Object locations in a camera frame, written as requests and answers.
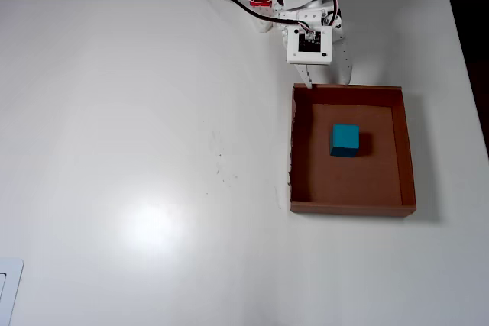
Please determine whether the white gripper with black motor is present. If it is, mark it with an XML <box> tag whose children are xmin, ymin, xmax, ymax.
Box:
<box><xmin>277</xmin><ymin>7</ymin><xmax>355</xmax><ymax>91</ymax></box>

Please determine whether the blue cube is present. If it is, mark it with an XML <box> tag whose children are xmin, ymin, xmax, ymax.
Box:
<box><xmin>329</xmin><ymin>124</ymin><xmax>361</xmax><ymax>159</ymax></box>

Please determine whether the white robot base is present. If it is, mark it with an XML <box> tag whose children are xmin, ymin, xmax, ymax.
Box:
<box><xmin>250</xmin><ymin>0</ymin><xmax>284</xmax><ymax>34</ymax></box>

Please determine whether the brown cardboard box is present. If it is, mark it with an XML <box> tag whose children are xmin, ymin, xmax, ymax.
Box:
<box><xmin>288</xmin><ymin>83</ymin><xmax>417</xmax><ymax>219</ymax></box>

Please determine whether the white flat device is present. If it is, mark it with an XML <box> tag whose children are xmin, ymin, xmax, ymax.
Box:
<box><xmin>0</xmin><ymin>258</ymin><xmax>24</xmax><ymax>326</ymax></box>

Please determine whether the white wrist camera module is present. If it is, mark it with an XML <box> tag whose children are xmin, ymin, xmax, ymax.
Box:
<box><xmin>286</xmin><ymin>27</ymin><xmax>334</xmax><ymax>66</ymax></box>

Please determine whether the black camera cable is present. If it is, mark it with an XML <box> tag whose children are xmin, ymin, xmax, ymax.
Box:
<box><xmin>200</xmin><ymin>0</ymin><xmax>313</xmax><ymax>33</ymax></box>

